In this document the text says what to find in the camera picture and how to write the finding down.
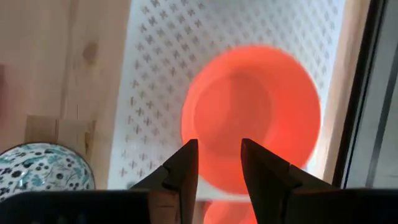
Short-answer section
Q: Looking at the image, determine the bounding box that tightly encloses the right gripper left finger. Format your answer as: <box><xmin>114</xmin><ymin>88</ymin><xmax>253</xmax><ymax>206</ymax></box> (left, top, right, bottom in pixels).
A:
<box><xmin>130</xmin><ymin>138</ymin><xmax>200</xmax><ymax>224</ymax></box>

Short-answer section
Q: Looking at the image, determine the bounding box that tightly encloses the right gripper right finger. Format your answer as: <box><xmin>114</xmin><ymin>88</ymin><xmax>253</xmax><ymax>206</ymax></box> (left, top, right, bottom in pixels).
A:
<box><xmin>241</xmin><ymin>138</ymin><xmax>340</xmax><ymax>224</ymax></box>

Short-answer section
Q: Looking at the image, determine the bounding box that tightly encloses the orange plastic mini bowl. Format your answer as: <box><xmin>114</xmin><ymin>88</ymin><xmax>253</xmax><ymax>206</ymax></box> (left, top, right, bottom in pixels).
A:
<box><xmin>181</xmin><ymin>44</ymin><xmax>322</xmax><ymax>196</ymax></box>
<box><xmin>203</xmin><ymin>200</ymin><xmax>258</xmax><ymax>224</ymax></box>

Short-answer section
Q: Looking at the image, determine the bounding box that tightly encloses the blue patterned ceramic bowl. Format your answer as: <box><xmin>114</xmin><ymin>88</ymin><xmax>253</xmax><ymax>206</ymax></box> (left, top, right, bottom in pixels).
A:
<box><xmin>0</xmin><ymin>142</ymin><xmax>96</xmax><ymax>202</ymax></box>

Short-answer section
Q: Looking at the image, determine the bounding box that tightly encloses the white perforated metal rack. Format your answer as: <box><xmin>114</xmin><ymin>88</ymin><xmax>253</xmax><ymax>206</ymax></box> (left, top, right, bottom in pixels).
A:
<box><xmin>107</xmin><ymin>0</ymin><xmax>346</xmax><ymax>200</ymax></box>

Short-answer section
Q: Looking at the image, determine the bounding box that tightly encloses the black aluminium extrusion frame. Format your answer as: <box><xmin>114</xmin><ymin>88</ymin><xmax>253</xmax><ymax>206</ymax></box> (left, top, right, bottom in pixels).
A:
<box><xmin>331</xmin><ymin>0</ymin><xmax>388</xmax><ymax>188</ymax></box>

